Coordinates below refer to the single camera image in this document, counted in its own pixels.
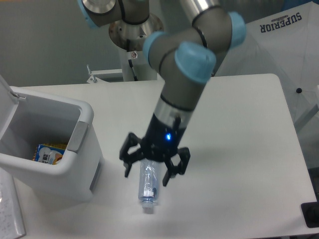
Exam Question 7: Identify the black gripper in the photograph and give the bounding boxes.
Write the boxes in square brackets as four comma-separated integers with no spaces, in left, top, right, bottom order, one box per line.
[119,115,190,187]

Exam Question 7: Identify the clear plastic bottle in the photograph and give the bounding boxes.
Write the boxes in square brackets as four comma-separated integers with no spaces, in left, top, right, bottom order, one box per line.
[138,159,160,214]

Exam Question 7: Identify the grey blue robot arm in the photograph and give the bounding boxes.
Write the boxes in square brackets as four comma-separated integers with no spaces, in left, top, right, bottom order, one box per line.
[119,0,246,186]

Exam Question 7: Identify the white plastic trash can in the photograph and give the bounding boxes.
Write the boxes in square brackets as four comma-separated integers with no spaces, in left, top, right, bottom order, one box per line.
[0,80,103,201]

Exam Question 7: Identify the blue yellow snack packet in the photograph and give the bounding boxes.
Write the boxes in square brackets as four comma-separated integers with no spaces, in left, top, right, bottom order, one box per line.
[32,143,67,165]

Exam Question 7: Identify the black device at edge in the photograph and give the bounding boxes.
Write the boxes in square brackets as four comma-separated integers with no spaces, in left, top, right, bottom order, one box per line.
[301,202,319,228]

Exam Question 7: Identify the white umbrella with lettering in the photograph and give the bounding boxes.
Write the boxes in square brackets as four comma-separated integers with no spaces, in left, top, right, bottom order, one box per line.
[216,1,319,121]

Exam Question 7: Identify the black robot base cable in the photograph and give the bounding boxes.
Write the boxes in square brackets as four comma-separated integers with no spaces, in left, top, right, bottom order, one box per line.
[126,38,139,82]

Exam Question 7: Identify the white metal mounting bracket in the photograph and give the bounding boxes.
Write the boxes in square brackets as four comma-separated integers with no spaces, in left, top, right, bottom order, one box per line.
[86,64,123,84]

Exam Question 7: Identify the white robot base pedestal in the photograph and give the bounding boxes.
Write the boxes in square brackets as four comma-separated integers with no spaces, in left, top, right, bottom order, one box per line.
[109,13,163,81]

